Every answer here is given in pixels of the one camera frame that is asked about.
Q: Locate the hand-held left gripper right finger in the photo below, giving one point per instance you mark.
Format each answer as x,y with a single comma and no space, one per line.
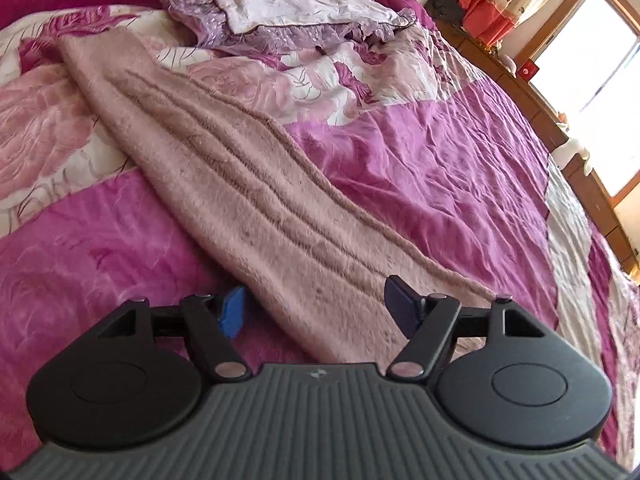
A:
400,305

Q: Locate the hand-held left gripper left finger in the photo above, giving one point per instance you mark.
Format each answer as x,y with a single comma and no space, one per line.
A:
232,312

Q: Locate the pink knitted scarf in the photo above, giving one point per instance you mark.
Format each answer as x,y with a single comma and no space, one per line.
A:
275,210

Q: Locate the magenta floral bedspread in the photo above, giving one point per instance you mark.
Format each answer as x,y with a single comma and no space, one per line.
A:
425,170

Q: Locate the white cloth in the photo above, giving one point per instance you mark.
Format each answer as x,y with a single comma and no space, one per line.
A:
572,152

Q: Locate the long wooden cabinet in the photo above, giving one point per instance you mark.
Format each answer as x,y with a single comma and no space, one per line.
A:
540,105

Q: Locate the red box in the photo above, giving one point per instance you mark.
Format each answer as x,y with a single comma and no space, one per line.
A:
528,70

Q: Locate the dark bag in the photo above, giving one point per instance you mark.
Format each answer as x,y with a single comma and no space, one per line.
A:
445,5

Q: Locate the window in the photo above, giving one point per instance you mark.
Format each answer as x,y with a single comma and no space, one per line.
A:
590,60

